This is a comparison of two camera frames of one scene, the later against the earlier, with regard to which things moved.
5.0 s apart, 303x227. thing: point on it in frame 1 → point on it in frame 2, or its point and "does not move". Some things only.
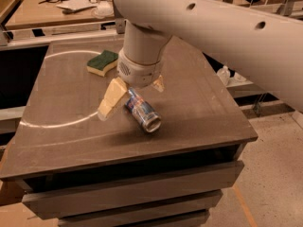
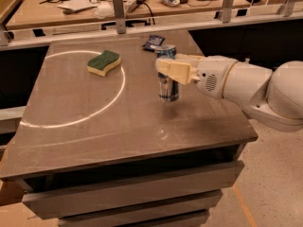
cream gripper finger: [158, 83] → [188, 58]
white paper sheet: [77, 4] does not move
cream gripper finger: [116, 90] → [180, 71]
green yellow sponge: [99, 64] does not move
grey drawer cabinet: [87, 171] does not move
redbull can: [146, 114] → [168, 90]
